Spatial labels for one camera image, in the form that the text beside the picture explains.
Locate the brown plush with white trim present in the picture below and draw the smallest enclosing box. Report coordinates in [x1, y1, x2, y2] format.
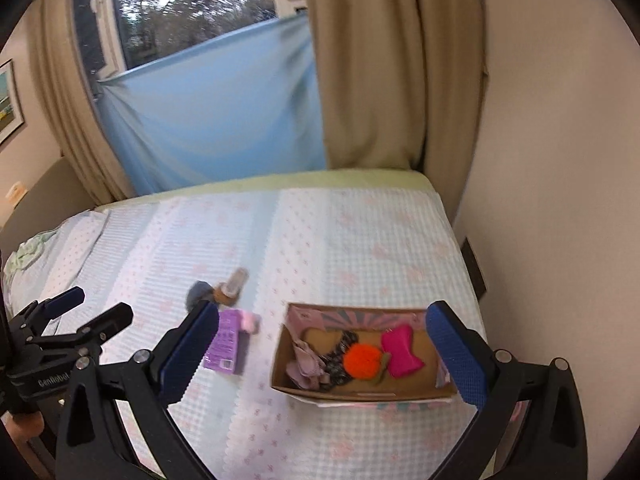
[213, 268, 248, 307]

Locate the purple foil packet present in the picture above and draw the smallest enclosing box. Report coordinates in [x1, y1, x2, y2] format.
[203, 309, 249, 375]

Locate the pink fluffy pouch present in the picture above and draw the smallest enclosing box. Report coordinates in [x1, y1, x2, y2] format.
[240, 310, 260, 335]

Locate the magenta fabric pouch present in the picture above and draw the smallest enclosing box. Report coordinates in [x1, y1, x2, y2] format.
[381, 325, 425, 379]

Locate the orange plush pumpkin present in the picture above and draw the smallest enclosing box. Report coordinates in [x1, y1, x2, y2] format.
[344, 344, 390, 385]

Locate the pale pink cloth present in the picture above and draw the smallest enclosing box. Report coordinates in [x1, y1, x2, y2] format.
[285, 340, 330, 391]

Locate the black white patterned scrunchie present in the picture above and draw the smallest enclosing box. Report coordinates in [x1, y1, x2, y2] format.
[320, 330, 359, 391]

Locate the cardboard box pastel pattern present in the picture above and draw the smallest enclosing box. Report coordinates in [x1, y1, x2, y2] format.
[270, 304, 457, 406]

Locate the green crumpled cloth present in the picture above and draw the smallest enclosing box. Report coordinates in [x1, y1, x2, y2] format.
[3, 230, 56, 275]

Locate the checkered pastel bed quilt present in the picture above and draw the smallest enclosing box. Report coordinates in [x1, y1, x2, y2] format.
[2, 188, 483, 479]

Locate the beige left curtain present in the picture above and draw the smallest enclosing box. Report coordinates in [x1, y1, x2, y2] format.
[26, 0, 134, 205]

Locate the beige curtain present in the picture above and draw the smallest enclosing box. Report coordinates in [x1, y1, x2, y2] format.
[307, 0, 487, 218]
[26, 0, 134, 205]

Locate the light blue window sheet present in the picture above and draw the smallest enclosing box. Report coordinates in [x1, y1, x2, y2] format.
[96, 14, 326, 195]

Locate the green yellow mattress sheet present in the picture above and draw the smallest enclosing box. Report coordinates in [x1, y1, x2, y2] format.
[96, 169, 434, 211]

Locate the window with trees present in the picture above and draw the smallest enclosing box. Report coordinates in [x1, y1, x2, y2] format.
[73, 0, 307, 82]

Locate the beige right curtain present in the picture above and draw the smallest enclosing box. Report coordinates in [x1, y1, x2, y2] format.
[307, 0, 487, 218]

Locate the framed wall picture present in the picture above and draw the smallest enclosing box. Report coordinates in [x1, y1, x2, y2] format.
[0, 60, 25, 145]

